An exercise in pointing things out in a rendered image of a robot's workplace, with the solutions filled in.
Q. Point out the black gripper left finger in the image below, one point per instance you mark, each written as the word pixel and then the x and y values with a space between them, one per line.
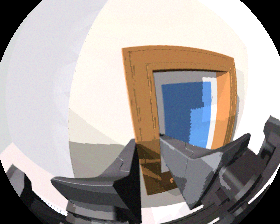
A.
pixel 118 185

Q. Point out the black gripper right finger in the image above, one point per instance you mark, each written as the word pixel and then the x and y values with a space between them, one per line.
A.
pixel 194 168

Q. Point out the wooden picture frame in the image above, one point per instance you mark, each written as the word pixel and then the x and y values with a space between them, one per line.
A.
pixel 187 93

